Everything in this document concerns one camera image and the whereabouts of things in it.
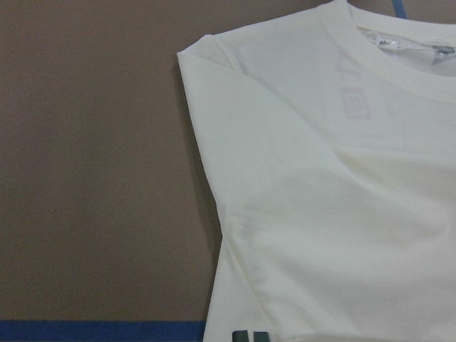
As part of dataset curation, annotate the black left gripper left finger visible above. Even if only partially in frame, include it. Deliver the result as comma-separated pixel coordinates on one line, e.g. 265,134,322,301
232,330,249,342

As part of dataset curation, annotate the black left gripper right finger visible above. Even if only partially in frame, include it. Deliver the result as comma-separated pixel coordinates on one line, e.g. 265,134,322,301
253,331,269,342

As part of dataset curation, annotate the cream long-sleeve cat shirt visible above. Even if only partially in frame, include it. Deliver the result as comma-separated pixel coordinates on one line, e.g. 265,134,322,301
177,1,455,341

